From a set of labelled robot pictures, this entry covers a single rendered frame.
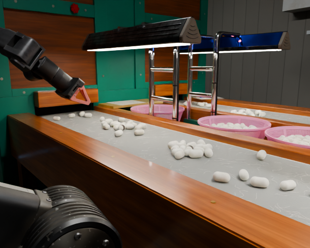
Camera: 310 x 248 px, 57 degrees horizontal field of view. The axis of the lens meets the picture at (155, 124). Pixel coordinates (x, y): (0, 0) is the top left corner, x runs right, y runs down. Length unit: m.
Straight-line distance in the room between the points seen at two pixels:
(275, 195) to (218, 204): 0.16
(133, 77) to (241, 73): 2.47
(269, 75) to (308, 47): 0.53
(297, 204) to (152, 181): 0.26
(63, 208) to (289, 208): 0.37
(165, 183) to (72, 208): 0.20
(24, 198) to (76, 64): 1.15
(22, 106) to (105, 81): 0.44
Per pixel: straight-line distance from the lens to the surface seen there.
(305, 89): 3.45
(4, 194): 0.42
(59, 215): 0.40
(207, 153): 0.76
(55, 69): 0.91
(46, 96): 1.38
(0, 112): 1.40
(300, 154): 0.80
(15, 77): 1.42
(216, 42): 1.30
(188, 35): 0.85
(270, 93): 3.69
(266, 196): 0.59
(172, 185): 0.54
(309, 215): 0.55
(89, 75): 1.55
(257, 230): 0.43
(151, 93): 1.24
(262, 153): 0.78
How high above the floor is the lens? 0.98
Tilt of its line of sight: 12 degrees down
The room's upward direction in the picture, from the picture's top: straight up
